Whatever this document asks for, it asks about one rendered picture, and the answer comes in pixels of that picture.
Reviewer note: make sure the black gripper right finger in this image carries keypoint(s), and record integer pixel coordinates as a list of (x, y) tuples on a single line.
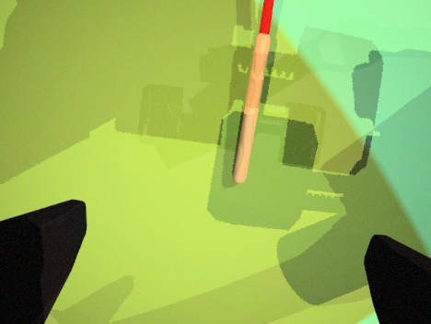
[(400, 282)]

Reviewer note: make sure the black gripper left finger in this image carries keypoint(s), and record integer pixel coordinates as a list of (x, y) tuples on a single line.
[(37, 252)]

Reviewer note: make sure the red braided cord with wooden stick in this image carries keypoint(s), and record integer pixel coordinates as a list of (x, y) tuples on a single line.
[(251, 112)]

